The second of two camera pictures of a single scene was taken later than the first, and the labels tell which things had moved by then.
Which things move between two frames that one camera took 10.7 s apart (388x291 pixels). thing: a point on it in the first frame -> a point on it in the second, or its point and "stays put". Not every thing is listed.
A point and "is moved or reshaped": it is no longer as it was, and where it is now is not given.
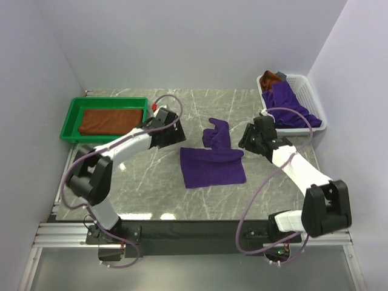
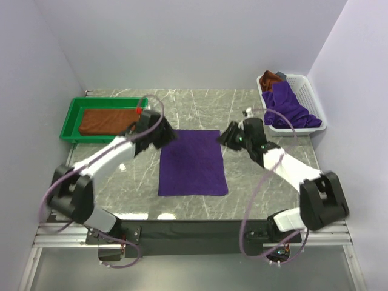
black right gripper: [245, 142] -> [227, 137]
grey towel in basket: [283, 76] stays put
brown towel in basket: [267, 79] stays put
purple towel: [215, 164] is moved or reshaped
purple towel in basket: [282, 96] stays put
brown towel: [109, 122] stays put
